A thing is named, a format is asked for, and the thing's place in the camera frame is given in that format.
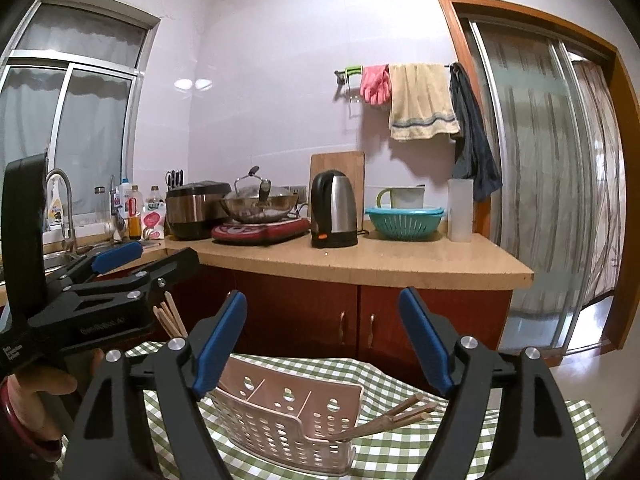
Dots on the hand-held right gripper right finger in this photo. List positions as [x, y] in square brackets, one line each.
[425, 345]

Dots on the dark rice cooker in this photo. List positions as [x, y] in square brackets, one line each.
[190, 210]

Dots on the knife block with knives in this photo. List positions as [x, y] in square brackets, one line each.
[174, 180]

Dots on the red kitchen cabinet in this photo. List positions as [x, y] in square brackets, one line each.
[300, 310]

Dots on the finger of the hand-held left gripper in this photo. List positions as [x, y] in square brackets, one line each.
[117, 255]
[170, 265]

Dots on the glass sliding door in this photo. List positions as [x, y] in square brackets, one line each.
[530, 185]

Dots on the wall power outlet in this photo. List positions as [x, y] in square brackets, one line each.
[298, 193]

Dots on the wooden door frame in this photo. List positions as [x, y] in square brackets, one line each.
[627, 185]

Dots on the red induction cooker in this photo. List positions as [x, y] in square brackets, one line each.
[260, 232]

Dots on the small glass shaker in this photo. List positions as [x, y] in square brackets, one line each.
[101, 205]

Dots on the steel wok with lid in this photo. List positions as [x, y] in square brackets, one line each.
[260, 205]

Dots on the translucent plastic container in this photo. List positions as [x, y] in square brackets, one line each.
[460, 210]

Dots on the green label bottle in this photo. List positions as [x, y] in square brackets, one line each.
[156, 199]

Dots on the steel kitchen faucet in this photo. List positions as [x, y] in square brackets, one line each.
[67, 195]

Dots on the dark hanging cloth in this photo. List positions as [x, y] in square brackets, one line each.
[475, 160]

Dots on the green checked tablecloth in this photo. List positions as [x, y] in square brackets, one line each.
[390, 460]

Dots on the white spray bottle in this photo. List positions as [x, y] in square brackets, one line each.
[56, 207]

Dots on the cooking oil bottle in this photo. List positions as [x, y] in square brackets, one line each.
[134, 215]

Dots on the metal towel rail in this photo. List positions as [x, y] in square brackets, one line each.
[345, 71]

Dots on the wooden cutting board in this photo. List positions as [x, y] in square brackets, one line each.
[340, 160]

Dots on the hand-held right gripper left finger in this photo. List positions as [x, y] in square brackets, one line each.
[222, 345]

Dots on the aluminium framed window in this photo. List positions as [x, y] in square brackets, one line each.
[95, 110]

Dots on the teal plastic colander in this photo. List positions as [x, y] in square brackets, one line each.
[404, 222]

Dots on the beige perforated utensil basket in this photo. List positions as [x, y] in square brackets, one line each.
[300, 430]

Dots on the steel electric kettle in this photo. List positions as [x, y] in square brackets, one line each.
[332, 210]

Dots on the person's left hand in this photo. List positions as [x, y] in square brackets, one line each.
[45, 390]

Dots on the white bottle with blue cap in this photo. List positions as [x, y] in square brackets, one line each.
[121, 197]

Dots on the yellow hanging towel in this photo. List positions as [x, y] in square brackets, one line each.
[422, 105]

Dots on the steel ladle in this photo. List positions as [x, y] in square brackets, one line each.
[119, 227]

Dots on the steel sink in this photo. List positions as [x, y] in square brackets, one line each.
[70, 257]

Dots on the wooden kitchen countertop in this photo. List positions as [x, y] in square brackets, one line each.
[400, 260]

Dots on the pink rubber gloves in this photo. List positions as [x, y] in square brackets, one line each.
[375, 85]

